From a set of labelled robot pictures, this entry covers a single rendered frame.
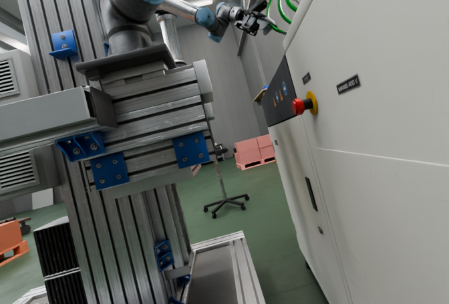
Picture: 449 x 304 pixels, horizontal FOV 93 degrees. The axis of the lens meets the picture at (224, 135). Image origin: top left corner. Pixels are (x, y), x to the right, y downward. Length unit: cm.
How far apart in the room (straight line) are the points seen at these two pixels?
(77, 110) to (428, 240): 57
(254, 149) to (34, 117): 500
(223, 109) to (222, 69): 203
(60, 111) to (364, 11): 53
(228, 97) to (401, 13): 1044
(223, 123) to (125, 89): 988
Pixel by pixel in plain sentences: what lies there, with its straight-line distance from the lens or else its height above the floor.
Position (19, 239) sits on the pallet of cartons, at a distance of 416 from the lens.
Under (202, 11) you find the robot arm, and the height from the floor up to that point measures 137.
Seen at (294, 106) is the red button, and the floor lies 80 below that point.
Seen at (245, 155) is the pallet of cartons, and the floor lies 33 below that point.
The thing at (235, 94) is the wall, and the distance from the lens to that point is 1071.
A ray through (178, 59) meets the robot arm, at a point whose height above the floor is 129.
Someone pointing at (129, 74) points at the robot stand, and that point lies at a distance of 63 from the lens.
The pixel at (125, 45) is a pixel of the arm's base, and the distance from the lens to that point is 66.
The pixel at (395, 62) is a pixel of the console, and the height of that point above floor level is 80.
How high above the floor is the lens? 77
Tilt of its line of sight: 2 degrees up
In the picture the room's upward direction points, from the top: 14 degrees counter-clockwise
